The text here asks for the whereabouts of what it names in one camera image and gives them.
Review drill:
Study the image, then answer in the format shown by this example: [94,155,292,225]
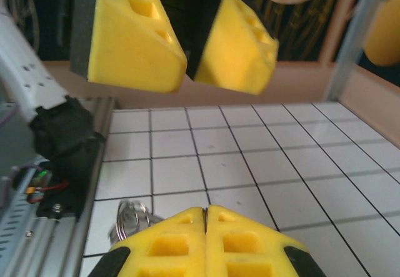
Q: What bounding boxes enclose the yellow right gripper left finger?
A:
[89,206,207,277]

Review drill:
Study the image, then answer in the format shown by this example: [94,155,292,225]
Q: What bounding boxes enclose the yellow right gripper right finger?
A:
[205,204,326,277]

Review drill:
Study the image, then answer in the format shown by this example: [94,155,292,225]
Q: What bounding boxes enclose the small silver ring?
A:
[116,200,149,240]

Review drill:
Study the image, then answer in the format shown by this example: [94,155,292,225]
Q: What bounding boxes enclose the grey metal base sheet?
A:
[0,100,38,179]

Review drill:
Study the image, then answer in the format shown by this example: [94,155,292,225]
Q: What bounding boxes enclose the small control board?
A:
[26,169,69,203]

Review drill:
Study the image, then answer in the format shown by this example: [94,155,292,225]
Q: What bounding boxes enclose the aluminium mounting rail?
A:
[46,97,119,277]

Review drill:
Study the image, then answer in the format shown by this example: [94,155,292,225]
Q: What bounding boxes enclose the aluminium frame post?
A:
[324,0,395,103]

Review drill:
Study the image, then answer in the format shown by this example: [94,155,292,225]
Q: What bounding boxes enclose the perforated metal cable tray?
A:
[0,192,43,277]

